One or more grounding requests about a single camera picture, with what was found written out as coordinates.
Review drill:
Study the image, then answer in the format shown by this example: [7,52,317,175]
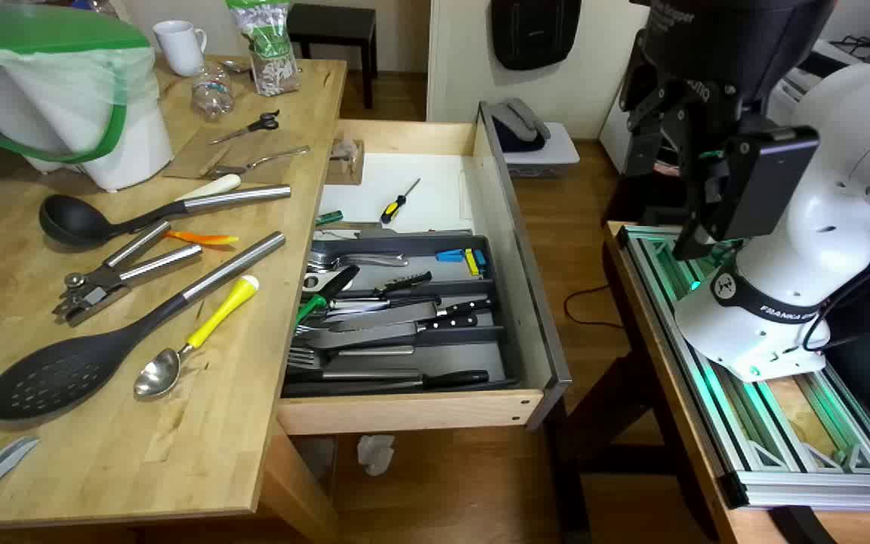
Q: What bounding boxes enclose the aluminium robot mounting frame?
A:
[614,223,870,509]

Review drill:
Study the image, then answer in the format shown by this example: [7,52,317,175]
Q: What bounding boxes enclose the white mug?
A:
[153,17,207,76]

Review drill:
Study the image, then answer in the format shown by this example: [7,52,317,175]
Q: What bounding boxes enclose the white green plastic bag bin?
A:
[0,7,172,192]

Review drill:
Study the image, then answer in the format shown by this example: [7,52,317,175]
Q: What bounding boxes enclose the open wooden drawer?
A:
[279,110,571,435]

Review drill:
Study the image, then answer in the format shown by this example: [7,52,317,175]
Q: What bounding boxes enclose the black slotted ladle spoon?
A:
[0,232,287,420]

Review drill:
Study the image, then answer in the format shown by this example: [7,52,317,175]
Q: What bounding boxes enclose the green black peeler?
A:
[295,265,359,326]

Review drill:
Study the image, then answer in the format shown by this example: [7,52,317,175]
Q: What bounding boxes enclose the black round ladle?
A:
[39,185,289,247]

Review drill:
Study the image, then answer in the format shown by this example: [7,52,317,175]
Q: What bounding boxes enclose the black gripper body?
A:
[623,0,834,259]

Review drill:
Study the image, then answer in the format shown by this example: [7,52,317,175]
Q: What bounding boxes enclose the bag of green items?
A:
[226,0,299,95]

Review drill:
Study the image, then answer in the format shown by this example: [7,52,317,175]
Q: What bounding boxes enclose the scissors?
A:
[215,109,280,141]

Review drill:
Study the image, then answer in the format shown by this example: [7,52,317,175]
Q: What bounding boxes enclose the yellow black screwdriver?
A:
[381,178,420,223]

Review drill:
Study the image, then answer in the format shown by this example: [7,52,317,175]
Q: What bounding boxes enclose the white handled knife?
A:
[178,175,241,198]

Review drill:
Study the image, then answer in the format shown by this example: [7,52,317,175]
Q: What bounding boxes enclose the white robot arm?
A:
[623,0,870,379]

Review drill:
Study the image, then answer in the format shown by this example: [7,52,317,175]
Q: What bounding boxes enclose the grey cutlery tray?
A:
[284,232,511,396]

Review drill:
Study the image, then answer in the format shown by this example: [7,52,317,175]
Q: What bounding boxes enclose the black stool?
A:
[287,3,377,109]

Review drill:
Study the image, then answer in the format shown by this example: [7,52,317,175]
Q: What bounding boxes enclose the orange handled tool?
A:
[165,228,237,247]

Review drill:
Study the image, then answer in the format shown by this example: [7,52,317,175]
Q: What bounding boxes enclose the yellow handled metal spoon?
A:
[132,275,258,400]

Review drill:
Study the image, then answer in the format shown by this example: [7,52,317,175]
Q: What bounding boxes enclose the black handled knife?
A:
[414,311,492,333]

